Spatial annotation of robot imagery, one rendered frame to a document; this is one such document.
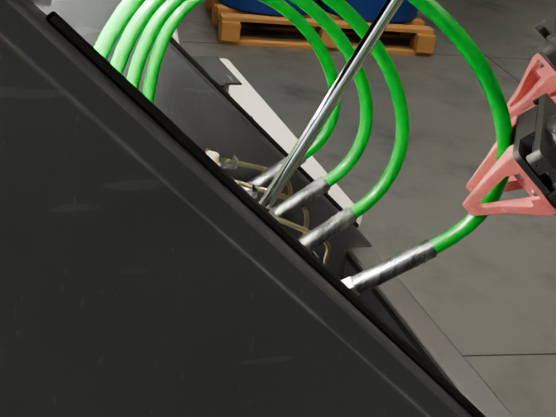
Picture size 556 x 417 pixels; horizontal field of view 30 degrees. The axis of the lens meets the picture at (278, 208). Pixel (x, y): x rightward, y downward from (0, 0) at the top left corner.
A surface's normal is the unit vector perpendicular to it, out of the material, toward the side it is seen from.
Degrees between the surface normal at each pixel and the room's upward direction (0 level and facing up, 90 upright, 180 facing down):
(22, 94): 90
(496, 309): 0
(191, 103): 90
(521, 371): 0
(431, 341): 0
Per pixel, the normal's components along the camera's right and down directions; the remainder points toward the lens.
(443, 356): 0.11, -0.90
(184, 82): 0.31, 0.43
